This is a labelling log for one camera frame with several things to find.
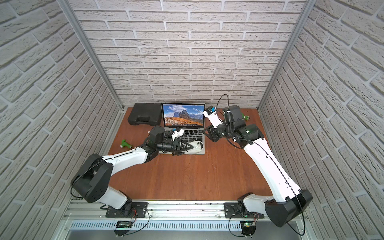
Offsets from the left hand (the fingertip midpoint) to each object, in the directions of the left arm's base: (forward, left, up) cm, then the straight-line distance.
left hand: (192, 148), depth 74 cm
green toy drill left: (+14, +46, -19) cm, 51 cm away
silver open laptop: (+29, +2, -9) cm, 31 cm away
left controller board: (-31, +34, -23) cm, 52 cm away
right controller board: (-32, -27, -20) cm, 47 cm away
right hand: (+5, -8, +9) cm, 13 cm away
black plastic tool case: (+38, +36, -16) cm, 55 cm away
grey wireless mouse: (+1, -3, 0) cm, 3 cm away
